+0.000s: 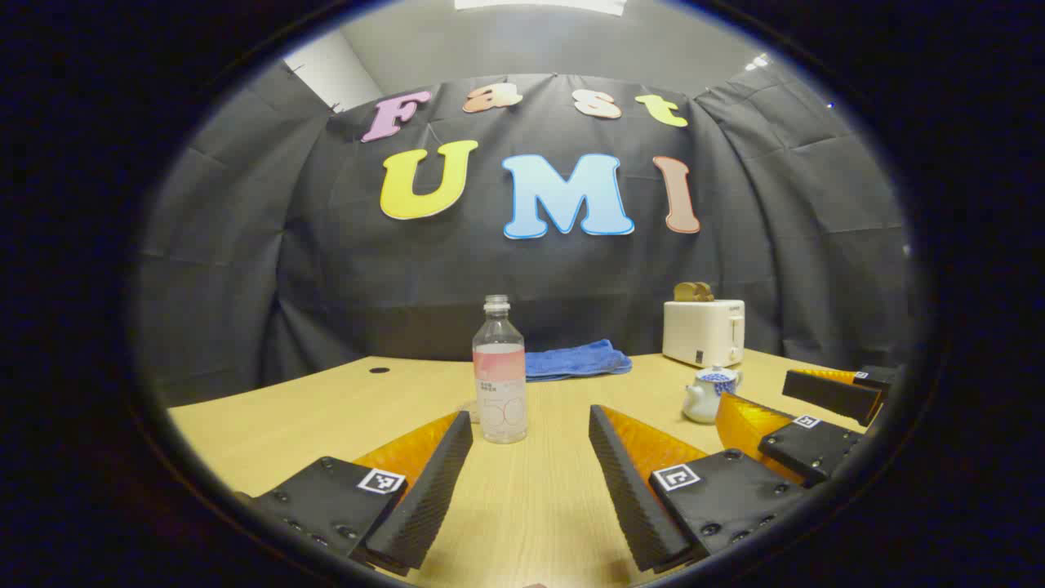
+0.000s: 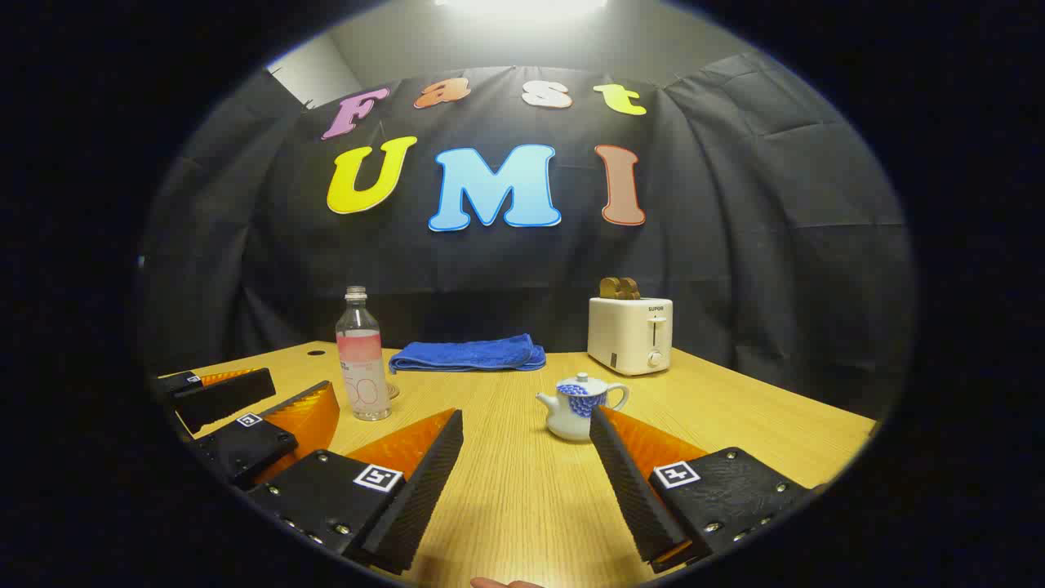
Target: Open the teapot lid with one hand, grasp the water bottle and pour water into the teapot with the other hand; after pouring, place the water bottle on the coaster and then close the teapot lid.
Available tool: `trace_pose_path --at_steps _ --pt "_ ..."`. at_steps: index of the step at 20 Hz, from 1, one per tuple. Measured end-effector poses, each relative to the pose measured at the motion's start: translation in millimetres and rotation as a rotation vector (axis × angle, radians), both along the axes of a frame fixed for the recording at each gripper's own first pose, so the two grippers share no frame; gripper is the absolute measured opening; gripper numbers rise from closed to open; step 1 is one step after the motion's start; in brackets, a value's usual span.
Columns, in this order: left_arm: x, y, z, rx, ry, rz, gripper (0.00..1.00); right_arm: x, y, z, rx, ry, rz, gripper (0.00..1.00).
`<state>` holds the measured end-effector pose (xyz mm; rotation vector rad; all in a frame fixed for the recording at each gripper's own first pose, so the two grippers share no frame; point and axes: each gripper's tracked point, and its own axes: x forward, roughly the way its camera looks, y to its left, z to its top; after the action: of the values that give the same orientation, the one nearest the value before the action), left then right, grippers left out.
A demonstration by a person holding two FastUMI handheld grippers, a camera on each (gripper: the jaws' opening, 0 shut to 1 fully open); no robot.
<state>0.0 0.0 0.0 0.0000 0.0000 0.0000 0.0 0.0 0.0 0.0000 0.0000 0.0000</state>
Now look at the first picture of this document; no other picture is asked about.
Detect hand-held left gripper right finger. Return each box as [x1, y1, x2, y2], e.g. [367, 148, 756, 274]
[588, 404, 809, 572]

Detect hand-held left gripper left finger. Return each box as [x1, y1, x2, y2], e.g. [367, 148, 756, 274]
[245, 411, 474, 577]

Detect white blue-patterned teacup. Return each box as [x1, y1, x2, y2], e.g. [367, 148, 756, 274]
[683, 374, 744, 424]

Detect clear plastic water bottle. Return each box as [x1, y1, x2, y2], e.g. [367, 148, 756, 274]
[472, 295, 529, 444]

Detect blue folded towel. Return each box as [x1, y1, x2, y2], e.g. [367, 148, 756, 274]
[525, 339, 634, 382]

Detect white toaster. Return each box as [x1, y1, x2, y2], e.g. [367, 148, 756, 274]
[662, 299, 746, 368]

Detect ceiling light panel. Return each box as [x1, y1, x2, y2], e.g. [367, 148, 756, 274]
[453, 0, 628, 17]

